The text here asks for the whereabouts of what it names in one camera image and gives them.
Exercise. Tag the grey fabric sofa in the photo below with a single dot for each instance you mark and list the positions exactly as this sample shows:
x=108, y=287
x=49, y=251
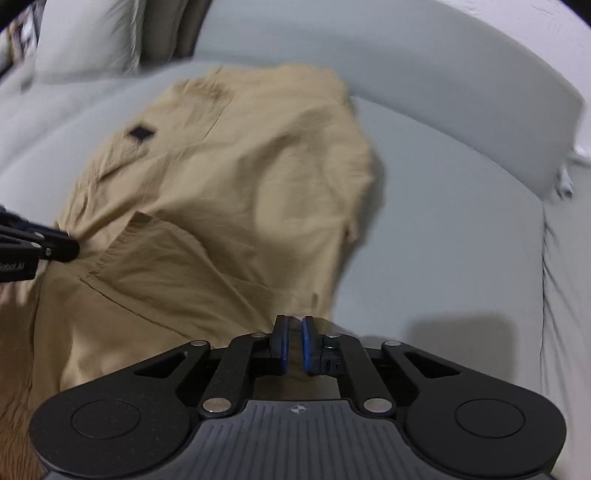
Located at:
x=461, y=230

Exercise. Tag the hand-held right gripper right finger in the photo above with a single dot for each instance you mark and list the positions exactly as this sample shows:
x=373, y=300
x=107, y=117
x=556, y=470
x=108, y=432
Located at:
x=308, y=344

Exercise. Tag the white plastic object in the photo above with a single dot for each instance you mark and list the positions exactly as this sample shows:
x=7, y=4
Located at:
x=582, y=156

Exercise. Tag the dark grey back cushion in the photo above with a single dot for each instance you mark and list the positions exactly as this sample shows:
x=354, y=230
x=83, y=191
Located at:
x=175, y=27

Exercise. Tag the light grey back cushion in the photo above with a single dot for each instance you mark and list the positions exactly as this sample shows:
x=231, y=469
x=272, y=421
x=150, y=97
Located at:
x=87, y=37

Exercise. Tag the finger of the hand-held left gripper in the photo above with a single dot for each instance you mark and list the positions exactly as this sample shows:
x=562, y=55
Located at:
x=27, y=226
x=55, y=250

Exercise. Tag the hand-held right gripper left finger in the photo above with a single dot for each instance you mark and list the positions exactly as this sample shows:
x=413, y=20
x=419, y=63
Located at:
x=282, y=344

